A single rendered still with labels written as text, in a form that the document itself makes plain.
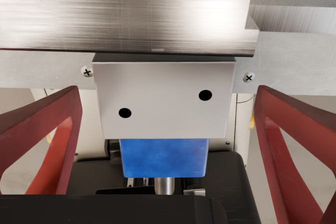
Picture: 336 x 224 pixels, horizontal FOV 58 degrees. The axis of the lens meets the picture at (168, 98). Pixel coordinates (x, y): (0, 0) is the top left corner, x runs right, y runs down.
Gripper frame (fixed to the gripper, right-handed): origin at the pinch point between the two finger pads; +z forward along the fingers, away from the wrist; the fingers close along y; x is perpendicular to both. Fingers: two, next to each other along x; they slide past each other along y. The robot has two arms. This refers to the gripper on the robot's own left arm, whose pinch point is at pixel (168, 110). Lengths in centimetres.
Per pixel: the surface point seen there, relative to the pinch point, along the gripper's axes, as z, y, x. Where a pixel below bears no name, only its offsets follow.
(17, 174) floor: 83, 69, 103
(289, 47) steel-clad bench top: 4.8, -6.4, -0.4
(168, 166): 0.6, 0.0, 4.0
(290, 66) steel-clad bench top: 4.8, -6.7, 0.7
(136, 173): 0.5, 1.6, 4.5
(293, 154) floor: 85, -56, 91
